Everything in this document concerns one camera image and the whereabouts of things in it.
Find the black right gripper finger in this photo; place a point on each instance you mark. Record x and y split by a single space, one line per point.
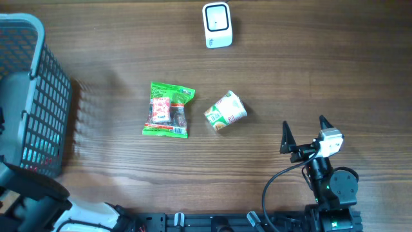
324 123
288 144

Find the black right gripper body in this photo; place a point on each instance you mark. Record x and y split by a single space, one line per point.
302 152

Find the instant noodle cup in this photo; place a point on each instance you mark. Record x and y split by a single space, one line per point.
225 111

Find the green snack bag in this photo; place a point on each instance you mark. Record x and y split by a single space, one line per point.
177 126

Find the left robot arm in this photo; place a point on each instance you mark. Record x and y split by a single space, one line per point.
34 202

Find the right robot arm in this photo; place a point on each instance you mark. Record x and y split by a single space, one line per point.
335 189

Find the white barcode scanner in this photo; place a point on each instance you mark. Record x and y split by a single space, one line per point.
217 25

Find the grey plastic shopping basket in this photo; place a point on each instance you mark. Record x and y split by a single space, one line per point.
35 97

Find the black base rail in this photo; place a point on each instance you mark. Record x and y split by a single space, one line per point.
303 221

